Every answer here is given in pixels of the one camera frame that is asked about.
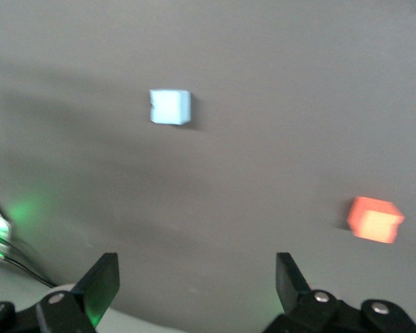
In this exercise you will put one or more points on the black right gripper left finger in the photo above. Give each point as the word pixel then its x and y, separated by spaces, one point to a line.
pixel 97 288

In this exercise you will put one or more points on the light blue foam block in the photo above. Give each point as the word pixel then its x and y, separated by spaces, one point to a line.
pixel 170 107

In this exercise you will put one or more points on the orange foam block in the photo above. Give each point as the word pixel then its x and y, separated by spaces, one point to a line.
pixel 374 220

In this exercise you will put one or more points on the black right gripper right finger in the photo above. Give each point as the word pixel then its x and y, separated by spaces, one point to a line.
pixel 291 288

